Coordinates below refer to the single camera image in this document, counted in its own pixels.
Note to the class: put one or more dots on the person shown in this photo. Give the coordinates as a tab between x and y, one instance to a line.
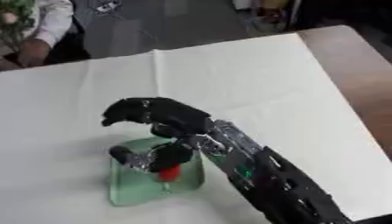
51	26

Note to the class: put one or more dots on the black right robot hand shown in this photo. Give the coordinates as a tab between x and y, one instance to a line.
168	115

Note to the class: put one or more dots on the pale green open box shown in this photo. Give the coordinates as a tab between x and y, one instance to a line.
138	183

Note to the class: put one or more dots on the small red object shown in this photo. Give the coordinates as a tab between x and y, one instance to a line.
169	173

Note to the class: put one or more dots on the green plant with pink flower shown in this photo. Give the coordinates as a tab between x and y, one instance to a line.
15	20

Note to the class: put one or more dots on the person's hand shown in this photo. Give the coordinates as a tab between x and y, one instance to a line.
31	52

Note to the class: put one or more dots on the silver and black right robot arm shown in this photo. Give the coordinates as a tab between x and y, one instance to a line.
265	172

